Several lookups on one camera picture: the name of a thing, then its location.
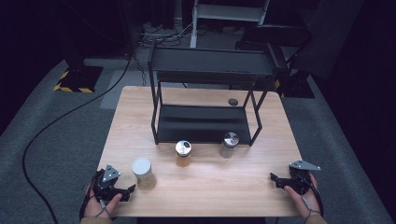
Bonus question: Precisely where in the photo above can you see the silver-lid jar orange contents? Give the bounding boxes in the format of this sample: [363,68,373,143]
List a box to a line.
[175,140,193,168]

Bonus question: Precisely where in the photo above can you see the dark tilted panel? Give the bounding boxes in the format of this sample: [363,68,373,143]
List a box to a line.
[293,0,366,81]

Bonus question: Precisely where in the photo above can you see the white metal frame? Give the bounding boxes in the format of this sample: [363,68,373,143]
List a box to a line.
[189,0,271,49]

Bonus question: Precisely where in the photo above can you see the person's right hand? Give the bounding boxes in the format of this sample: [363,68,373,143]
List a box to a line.
[283,173,321,219]

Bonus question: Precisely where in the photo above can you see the right hand-held gripper cable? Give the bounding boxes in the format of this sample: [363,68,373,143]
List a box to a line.
[293,173,325,220]

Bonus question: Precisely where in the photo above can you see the person's left hand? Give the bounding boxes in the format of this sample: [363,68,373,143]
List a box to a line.
[83,189,123,219]

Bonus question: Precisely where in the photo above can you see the silver-lid clear glass jar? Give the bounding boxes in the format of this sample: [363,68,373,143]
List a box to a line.
[219,132,241,160]

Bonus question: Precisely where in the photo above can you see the bundle of floor cables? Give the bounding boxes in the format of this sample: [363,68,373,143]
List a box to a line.
[135,21,194,50]

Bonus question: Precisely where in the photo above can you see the left hand-held gripper cable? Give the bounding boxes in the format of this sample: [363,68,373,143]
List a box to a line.
[78,170,114,221]

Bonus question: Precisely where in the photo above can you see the black two-tier metal rack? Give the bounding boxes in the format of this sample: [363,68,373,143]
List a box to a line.
[147,41,289,147]

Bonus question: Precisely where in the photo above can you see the black stand base striped edge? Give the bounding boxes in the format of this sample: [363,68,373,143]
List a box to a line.
[274,69,316,100]
[52,64,105,94]

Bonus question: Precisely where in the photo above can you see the hand-held gripper cable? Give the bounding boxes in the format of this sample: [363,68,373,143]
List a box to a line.
[78,170,114,221]
[293,173,325,220]

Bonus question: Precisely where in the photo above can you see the long black floor cable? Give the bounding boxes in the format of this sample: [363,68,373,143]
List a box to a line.
[21,52,134,224]

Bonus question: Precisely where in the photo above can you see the white-lid spice jar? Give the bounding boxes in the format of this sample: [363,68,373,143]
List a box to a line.
[131,157,158,191]

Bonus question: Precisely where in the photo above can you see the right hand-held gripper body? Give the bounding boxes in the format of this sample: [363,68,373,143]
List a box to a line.
[287,159,322,196]

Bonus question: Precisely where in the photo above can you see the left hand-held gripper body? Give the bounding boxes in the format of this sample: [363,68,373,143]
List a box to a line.
[92,163,126,203]

